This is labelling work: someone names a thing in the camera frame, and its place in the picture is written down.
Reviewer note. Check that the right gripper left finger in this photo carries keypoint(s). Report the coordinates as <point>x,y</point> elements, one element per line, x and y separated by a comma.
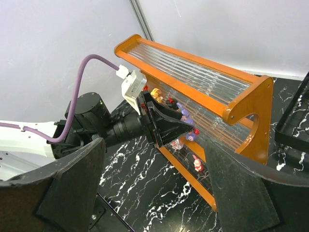
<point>58,197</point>

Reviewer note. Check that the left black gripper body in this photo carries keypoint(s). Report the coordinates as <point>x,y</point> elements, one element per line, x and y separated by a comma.
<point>129,124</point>

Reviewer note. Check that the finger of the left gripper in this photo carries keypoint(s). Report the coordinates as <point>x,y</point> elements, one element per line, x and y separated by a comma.
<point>165,124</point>
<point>162,107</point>

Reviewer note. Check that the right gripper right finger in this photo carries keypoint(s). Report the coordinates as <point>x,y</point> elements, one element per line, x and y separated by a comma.
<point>252,197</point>

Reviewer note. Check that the purple donkey toy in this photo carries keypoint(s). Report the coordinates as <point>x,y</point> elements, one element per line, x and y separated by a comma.
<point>190,136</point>

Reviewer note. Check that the black hair princess toy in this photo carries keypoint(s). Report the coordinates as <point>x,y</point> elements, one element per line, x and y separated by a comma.
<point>172,103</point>

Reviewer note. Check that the pink hat girl toy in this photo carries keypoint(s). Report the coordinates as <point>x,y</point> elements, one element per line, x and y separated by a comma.
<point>177,144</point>

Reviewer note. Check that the yellow rabbit toy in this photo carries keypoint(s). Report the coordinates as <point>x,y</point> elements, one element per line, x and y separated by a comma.
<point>155,93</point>

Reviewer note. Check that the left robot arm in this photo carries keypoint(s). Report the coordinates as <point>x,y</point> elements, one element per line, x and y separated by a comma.
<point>86,126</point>

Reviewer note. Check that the orange wooden glass shelf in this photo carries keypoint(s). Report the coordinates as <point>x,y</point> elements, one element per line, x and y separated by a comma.
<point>228,106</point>

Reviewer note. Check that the pink piglet toy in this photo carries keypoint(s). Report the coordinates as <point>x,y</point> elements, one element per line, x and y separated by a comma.
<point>197,164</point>

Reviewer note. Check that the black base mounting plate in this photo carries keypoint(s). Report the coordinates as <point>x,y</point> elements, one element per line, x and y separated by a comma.
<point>105,219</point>

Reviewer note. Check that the black wire dish rack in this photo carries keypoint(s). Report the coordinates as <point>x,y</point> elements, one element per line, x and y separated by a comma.
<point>293,128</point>

